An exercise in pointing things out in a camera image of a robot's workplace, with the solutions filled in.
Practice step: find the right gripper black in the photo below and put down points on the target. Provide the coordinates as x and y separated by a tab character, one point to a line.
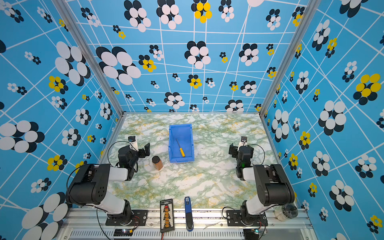
234	151

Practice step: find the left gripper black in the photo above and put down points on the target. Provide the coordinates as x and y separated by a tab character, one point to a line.
145	151

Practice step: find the yellow handled screwdriver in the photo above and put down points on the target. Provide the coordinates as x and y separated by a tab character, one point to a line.
181	149

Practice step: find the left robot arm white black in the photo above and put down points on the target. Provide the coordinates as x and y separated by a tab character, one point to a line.
90	185

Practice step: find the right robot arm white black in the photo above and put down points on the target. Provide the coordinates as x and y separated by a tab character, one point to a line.
272	183

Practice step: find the blue plastic bin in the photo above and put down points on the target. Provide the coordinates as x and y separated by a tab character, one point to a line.
184	133

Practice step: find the brown jar black lid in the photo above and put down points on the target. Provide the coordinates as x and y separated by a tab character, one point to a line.
158	164

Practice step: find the black board orange connectors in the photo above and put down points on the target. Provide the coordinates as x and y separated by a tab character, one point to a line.
167	215

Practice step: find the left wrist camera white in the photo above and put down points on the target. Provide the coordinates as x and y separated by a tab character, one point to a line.
133	143

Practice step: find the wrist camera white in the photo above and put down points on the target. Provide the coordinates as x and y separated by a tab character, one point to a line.
133	143
243	141

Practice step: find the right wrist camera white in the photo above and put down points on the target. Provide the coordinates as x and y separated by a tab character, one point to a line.
243	141

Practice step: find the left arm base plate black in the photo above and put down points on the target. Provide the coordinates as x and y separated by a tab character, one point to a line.
133	218

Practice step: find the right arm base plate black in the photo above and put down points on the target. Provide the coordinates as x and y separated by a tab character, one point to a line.
238	218

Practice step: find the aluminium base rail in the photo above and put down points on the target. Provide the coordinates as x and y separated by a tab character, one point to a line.
209	224

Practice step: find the aluminium corner post right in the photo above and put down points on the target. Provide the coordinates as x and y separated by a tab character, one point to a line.
286	61

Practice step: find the aluminium corner post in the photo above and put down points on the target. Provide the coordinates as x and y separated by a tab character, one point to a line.
79	38
286	61

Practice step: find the aluminium corner post left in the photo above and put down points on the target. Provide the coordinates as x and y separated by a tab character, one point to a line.
79	38

